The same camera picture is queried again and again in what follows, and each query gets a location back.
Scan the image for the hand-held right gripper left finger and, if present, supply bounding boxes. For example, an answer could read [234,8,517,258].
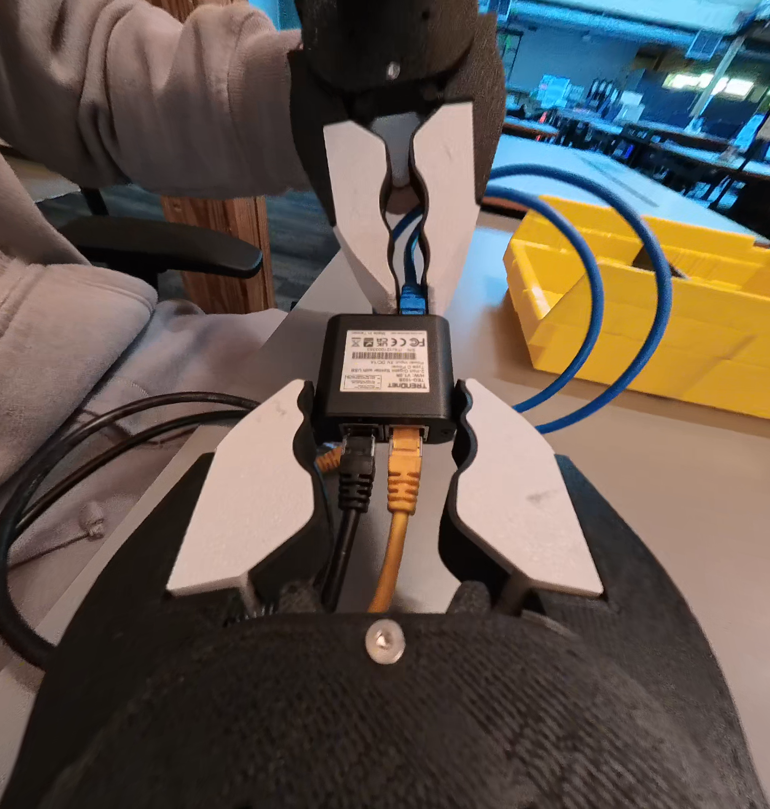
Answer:
[165,378,335,617]

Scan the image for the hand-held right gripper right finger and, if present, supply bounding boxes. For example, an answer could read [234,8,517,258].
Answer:
[438,378,606,617]

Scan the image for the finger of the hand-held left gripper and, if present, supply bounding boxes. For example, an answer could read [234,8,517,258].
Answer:
[323,119,403,315]
[411,100,478,315]

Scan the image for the blue network cable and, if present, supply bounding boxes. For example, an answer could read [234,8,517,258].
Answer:
[385,163,674,437]

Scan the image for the black network cable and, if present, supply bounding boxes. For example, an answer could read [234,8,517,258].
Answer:
[0,392,378,671]

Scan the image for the orange network cable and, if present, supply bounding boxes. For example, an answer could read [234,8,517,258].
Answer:
[315,426,424,614]

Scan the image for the black network switch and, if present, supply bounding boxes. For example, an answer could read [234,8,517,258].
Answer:
[313,313,456,443]

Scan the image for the person's left forearm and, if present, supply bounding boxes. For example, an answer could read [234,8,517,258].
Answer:
[0,0,313,190]

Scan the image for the black office chair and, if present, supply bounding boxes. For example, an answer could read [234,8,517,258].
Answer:
[37,186,263,287]

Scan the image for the yellow plastic bin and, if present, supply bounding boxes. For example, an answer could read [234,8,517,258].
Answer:
[504,195,770,423]

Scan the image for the background work tables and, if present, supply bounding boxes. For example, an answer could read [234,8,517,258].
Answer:
[504,70,770,212]

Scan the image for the wooden post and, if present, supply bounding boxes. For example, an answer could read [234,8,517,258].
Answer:
[159,0,278,315]

